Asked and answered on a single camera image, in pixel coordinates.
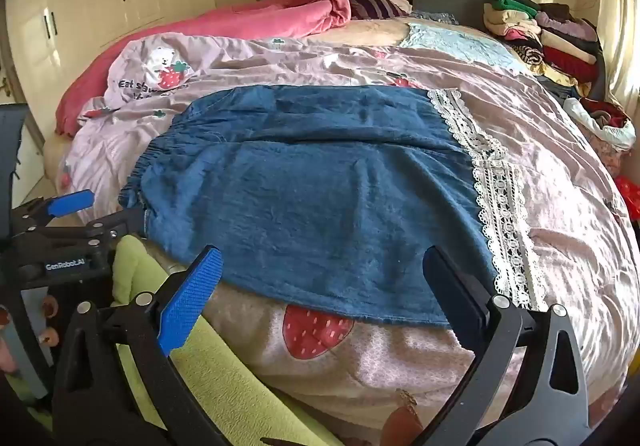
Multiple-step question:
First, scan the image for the white bag with clothes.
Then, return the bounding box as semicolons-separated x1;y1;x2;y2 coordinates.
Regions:
564;96;637;152

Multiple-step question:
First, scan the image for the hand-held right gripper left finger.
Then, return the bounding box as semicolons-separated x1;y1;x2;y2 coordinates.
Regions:
52;245;236;446

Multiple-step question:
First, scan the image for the pink strawberry print duvet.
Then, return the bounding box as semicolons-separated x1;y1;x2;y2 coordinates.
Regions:
42;21;632;446

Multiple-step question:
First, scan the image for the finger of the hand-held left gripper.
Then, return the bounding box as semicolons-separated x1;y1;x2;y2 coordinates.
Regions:
50;209;151;250
10;190;96;235

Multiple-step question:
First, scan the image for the stack of folded clothes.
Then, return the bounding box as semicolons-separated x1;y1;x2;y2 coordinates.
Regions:
482;0;608;99

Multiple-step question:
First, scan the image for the person's green fleece garment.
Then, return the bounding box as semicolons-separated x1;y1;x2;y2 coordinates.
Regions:
110;235;347;446

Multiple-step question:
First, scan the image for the dark striped garment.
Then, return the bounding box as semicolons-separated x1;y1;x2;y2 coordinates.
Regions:
344;0;414;22

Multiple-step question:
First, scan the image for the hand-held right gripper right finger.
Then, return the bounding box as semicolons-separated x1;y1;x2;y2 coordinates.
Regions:
422;245;608;446

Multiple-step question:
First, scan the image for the beige bed sheet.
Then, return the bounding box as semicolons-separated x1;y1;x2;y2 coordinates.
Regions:
345;17;413;47

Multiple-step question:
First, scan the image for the light blue cloth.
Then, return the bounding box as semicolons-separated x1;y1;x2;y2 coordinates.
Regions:
397;21;527;73

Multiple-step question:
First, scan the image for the blue denim pants lace trim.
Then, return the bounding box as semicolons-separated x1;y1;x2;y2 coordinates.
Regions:
119;85;548;328

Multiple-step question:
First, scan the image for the red cloth item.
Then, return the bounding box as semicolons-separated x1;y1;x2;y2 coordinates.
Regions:
614;176;640;223

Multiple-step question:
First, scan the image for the cream curtain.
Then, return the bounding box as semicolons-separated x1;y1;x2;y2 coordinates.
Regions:
595;0;640;108

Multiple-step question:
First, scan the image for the pink red blanket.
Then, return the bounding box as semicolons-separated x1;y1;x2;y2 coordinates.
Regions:
55;0;353;137

